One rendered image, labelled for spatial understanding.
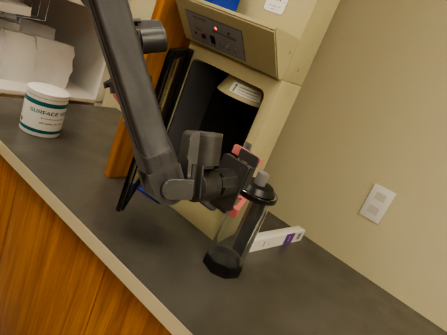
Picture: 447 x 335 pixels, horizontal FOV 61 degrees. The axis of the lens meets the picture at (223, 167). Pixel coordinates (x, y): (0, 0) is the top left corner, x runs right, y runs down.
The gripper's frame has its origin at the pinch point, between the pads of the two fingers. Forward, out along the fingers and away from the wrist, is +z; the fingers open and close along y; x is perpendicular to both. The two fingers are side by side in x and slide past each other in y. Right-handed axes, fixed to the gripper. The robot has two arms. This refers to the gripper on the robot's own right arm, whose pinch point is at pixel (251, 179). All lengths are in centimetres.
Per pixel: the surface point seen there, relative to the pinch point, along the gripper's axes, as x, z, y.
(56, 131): 74, 0, -22
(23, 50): 137, 16, -11
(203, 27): 31.6, 4.8, 25.8
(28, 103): 79, -9, -15
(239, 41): 19.8, 4.7, 25.9
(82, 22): 158, 54, 6
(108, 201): 34.6, -5.6, -25.5
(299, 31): 9.8, 11.8, 33.0
